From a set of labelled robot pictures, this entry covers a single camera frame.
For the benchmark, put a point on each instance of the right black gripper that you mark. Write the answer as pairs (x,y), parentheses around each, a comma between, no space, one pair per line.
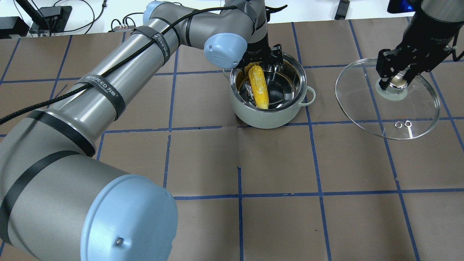
(427,40)

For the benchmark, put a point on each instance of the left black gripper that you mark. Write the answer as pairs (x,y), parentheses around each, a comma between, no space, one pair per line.
(258,48)

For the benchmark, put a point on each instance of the yellow corn cob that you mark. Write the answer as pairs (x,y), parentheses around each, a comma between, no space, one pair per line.
(259,87)

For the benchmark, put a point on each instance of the glass pot lid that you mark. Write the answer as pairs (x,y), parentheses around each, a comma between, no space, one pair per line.
(401,111)

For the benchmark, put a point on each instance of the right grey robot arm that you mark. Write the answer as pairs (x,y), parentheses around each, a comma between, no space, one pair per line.
(449,11)

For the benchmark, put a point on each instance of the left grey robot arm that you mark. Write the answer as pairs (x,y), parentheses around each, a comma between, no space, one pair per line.
(60,204)

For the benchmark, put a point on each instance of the pale green cooking pot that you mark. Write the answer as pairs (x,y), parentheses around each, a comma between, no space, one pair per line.
(288,93)

